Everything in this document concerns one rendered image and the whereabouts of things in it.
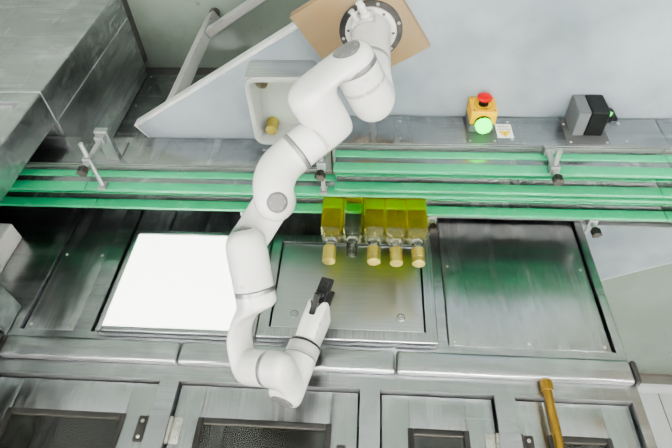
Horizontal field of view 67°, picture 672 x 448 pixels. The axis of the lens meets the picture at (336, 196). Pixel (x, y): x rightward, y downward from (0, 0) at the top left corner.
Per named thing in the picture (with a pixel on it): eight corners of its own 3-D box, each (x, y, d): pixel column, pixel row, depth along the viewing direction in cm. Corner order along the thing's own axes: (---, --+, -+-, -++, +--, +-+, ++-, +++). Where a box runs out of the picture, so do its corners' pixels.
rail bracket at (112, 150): (116, 147, 160) (88, 201, 144) (95, 103, 147) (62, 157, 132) (131, 147, 159) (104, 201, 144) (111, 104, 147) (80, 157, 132)
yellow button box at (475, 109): (464, 115, 146) (467, 132, 141) (468, 93, 141) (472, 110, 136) (489, 115, 146) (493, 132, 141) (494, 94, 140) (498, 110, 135)
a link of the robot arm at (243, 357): (282, 281, 107) (301, 378, 108) (237, 283, 114) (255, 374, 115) (255, 294, 100) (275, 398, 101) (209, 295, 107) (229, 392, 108)
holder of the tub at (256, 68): (264, 137, 157) (260, 155, 152) (249, 59, 137) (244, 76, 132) (319, 138, 156) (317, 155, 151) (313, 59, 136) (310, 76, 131)
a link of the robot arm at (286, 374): (238, 375, 104) (274, 379, 99) (259, 330, 111) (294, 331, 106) (277, 410, 112) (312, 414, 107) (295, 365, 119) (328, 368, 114)
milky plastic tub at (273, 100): (260, 125, 153) (255, 144, 147) (248, 60, 137) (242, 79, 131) (318, 126, 152) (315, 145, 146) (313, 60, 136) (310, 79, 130)
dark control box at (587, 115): (563, 116, 144) (571, 135, 139) (572, 93, 139) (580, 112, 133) (593, 116, 144) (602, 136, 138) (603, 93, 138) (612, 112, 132)
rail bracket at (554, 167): (538, 150, 138) (549, 186, 129) (545, 129, 133) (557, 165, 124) (553, 151, 138) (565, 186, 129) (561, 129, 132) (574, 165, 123)
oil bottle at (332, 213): (326, 190, 154) (320, 246, 140) (325, 176, 150) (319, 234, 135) (345, 190, 154) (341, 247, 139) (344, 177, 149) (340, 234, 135)
